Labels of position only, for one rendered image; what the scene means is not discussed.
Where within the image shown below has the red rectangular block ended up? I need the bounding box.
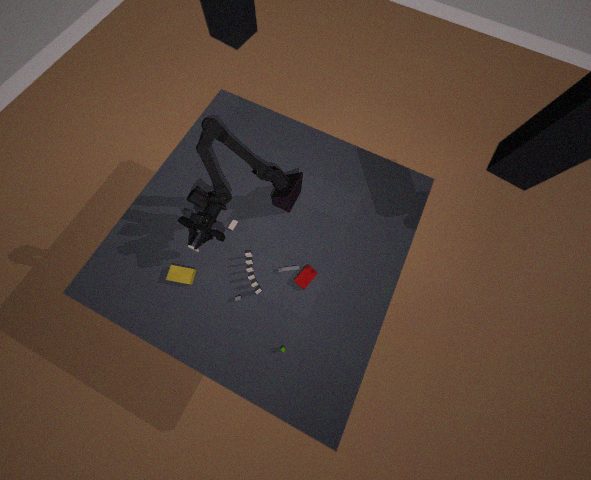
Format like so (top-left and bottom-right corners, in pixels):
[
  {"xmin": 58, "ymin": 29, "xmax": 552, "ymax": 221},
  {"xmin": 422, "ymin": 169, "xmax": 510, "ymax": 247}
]
[{"xmin": 294, "ymin": 265, "xmax": 318, "ymax": 289}]

